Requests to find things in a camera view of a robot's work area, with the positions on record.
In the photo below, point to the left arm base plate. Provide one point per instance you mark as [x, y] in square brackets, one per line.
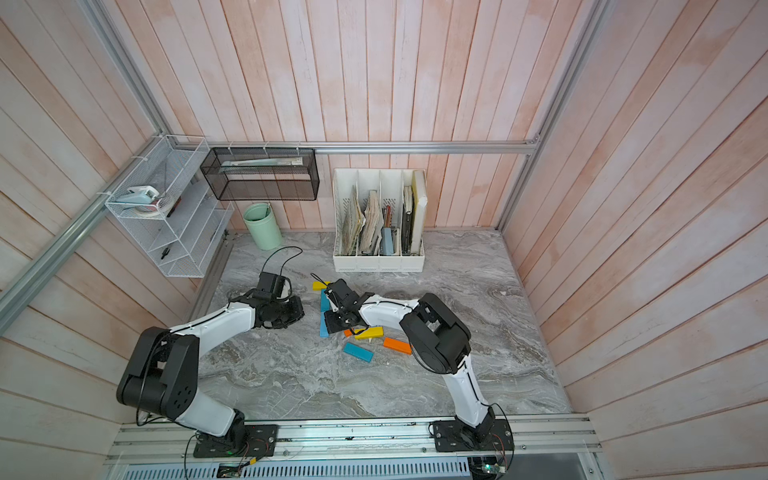
[243, 440]

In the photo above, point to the long yellow wooden block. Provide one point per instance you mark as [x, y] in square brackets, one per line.
[369, 333]

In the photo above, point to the mint green plastic cup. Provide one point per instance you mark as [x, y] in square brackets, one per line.
[260, 221]

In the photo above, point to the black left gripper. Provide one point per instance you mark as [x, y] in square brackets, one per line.
[298, 313]

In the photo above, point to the white wire shelf rack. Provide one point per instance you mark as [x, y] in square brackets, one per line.
[181, 241]

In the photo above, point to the cream hardcover book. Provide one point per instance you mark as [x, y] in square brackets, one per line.
[420, 201]

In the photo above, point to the small yellow wooden block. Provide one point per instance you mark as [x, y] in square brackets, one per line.
[319, 285]

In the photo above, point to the light blue wooden block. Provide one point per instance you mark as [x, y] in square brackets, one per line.
[323, 331]

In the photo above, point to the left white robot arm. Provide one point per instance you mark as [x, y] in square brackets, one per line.
[162, 373]

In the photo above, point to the teal wooden block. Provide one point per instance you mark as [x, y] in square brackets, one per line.
[358, 352]
[325, 302]

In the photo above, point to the illustrated Chinese history book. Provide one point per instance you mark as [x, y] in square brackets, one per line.
[352, 225]

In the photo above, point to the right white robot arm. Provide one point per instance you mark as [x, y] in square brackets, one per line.
[437, 337]

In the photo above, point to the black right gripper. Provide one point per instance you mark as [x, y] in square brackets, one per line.
[332, 327]

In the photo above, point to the black wire mesh basket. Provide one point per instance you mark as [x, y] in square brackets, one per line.
[262, 173]

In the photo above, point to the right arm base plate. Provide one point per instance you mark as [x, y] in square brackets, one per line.
[452, 436]

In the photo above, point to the white plastic file organizer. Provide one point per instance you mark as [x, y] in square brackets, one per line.
[386, 200]

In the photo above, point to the aluminium front rail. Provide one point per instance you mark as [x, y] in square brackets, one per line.
[342, 439]

